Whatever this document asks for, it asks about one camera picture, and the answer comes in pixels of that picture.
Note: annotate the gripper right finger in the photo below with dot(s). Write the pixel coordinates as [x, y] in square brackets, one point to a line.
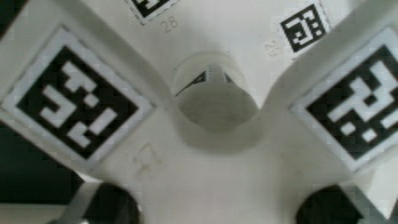
[337, 205]

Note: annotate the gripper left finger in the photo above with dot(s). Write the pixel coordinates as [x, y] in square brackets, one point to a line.
[101, 206]

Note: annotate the white cross-shaped table base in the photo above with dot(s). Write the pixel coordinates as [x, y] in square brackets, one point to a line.
[90, 107]

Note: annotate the white cylindrical table leg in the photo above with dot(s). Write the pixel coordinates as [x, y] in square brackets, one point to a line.
[213, 101]

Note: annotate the white round table top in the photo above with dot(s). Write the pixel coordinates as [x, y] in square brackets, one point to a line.
[264, 33]

